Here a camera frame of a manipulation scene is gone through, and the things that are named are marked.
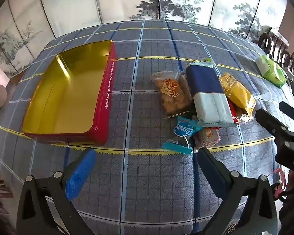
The blue plaid tablecloth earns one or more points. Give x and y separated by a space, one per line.
142 176

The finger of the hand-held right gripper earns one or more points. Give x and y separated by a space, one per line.
272 122
290 111

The red tin box gold inside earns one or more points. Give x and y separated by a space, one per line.
63 98

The painted folding screen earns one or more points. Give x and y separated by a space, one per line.
127 2

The yellow snack packet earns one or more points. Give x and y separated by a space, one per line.
235 93

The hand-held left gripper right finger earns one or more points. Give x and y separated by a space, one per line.
210 169

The red foil snack packet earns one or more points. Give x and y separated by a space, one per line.
233 113

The green and white snack bag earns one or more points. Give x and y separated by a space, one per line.
269 69

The teal candy packet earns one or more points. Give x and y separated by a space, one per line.
183 129

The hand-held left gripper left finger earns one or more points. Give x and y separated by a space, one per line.
80 171

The blue and white snack packet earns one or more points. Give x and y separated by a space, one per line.
205 88

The pink snack packet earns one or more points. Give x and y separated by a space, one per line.
208 137

